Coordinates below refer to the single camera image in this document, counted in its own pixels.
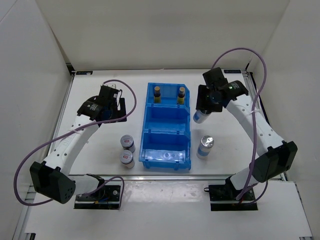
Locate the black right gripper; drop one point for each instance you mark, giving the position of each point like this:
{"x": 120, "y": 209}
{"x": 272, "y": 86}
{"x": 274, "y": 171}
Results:
{"x": 201, "y": 103}

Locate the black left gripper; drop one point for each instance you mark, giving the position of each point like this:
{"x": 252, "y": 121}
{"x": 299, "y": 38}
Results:
{"x": 120, "y": 113}

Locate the blue label shaker silver lid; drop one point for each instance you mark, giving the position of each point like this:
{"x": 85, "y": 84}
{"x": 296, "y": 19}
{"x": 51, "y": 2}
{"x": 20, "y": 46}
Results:
{"x": 201, "y": 115}

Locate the yellow label bottle gold cap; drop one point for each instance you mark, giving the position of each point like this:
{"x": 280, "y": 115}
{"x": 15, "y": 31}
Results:
{"x": 181, "y": 96}

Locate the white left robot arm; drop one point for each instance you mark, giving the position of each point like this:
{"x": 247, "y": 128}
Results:
{"x": 51, "y": 177}

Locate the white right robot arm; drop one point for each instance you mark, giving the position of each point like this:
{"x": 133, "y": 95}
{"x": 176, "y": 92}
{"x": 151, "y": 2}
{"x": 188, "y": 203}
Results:
{"x": 271, "y": 154}

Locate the red label spice jar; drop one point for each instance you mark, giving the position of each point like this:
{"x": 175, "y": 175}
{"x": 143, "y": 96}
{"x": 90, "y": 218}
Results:
{"x": 127, "y": 143}
{"x": 127, "y": 159}

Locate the blue bin near compartment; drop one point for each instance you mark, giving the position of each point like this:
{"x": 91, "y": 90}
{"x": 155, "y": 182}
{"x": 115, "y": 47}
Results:
{"x": 164, "y": 149}

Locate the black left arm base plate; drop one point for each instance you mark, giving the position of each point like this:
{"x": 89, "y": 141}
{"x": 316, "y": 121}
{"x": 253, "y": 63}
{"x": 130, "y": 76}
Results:
{"x": 107, "y": 198}

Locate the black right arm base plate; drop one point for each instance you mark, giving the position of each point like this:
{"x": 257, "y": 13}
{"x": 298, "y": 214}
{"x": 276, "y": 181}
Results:
{"x": 222, "y": 199}

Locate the aluminium table frame rail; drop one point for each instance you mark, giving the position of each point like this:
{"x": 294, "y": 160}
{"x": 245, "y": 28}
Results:
{"x": 164, "y": 204}

